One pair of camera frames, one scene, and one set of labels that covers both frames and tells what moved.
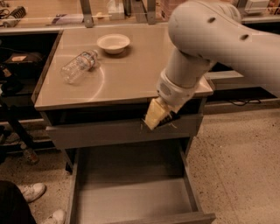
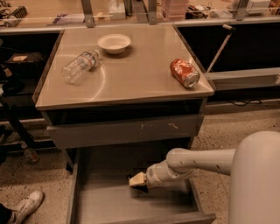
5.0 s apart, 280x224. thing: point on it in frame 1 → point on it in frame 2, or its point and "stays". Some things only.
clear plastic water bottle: (78, 66) stays
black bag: (24, 65) stays
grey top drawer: (82, 135) stays
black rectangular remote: (169, 117) → (143, 187)
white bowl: (113, 43) stays
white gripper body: (174, 91) → (153, 175)
